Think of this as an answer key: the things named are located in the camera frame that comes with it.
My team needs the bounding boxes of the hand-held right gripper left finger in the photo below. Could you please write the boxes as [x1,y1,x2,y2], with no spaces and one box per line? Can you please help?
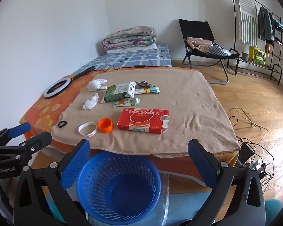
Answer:
[13,139,92,226]

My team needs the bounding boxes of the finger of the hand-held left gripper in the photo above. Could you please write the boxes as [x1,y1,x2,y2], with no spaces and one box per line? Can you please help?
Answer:
[0,122,32,150]
[0,132,53,163]

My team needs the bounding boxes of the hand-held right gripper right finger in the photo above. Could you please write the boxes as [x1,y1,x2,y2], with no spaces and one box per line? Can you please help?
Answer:
[184,139,267,226]

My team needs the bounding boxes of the blue plastic mesh basket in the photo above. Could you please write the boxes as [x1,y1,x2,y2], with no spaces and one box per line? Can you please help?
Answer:
[76,151,162,225]

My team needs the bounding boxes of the white plastic bag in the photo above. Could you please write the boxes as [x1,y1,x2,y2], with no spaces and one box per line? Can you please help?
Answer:
[88,79,108,92]

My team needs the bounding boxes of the white rubber wristband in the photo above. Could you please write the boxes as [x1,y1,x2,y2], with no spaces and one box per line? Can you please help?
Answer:
[78,122,98,137]

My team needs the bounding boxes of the black power adapter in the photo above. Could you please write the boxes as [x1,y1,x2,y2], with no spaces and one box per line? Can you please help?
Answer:
[237,144,254,164]

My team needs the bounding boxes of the clear plastic bag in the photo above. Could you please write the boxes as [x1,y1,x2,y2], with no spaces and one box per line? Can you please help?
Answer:
[159,172,171,226]

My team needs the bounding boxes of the beige blanket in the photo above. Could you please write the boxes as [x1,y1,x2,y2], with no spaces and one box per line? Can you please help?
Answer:
[51,69,241,159]

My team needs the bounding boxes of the crumpled white tissue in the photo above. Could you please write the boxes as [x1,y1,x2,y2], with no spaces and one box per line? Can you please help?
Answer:
[82,93,100,110]

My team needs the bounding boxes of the red cardboard box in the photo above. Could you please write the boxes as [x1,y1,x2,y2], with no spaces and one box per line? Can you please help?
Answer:
[117,108,171,134]

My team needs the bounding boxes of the green and white packet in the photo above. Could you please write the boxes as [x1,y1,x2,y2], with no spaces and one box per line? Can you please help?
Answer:
[101,82,137,104]

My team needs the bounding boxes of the white yellow teal wrapper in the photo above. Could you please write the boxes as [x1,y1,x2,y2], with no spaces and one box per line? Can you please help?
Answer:
[134,87,161,95]

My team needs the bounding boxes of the brown crumpled wrapper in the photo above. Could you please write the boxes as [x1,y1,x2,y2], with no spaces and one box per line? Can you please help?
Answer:
[136,80,156,88]

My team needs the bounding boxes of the black metal clothes rack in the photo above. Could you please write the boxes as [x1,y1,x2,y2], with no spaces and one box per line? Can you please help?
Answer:
[229,0,283,85]

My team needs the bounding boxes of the striped cloth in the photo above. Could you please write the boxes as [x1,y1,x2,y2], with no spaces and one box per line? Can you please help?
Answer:
[206,45,233,56]

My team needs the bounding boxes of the blue plaid bed sheet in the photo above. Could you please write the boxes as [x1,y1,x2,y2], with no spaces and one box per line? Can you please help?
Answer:
[84,44,172,70]

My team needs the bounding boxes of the yellow crate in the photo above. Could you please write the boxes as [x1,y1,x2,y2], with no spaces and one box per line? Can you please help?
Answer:
[248,46,267,67]

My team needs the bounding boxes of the pink cloth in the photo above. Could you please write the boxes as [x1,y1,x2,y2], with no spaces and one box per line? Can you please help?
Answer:
[186,36,214,52]

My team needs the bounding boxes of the folded white sheet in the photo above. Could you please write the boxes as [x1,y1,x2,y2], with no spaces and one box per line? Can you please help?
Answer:
[106,44,157,54]

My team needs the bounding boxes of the black folding chair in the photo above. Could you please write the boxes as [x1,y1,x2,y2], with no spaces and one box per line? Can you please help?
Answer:
[178,18,240,85]

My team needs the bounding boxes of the folded floral quilt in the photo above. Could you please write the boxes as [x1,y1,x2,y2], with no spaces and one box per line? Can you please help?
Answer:
[102,26,157,51]

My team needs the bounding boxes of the green striped towel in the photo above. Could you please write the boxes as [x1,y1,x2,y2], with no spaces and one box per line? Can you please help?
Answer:
[233,0,258,46]

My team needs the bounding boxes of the dark hanging jacket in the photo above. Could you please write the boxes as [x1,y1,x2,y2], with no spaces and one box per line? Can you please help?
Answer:
[258,7,275,41]

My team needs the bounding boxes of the teal hanging garment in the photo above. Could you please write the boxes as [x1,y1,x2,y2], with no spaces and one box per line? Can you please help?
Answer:
[274,19,283,34]

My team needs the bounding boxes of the orange plastic ring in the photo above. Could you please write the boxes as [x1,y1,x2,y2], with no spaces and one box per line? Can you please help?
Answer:
[97,118,113,133]

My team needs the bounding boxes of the ring light with black stand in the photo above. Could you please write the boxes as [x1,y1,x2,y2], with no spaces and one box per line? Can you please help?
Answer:
[43,66,96,99]

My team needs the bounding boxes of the black floor cables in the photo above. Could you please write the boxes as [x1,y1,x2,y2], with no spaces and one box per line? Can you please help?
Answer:
[229,115,282,186]

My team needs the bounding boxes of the yellow floor cable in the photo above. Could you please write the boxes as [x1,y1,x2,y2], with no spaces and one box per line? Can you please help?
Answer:
[231,107,269,132]

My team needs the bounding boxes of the black cable with remote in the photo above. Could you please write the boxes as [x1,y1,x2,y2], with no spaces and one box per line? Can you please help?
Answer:
[94,63,147,71]

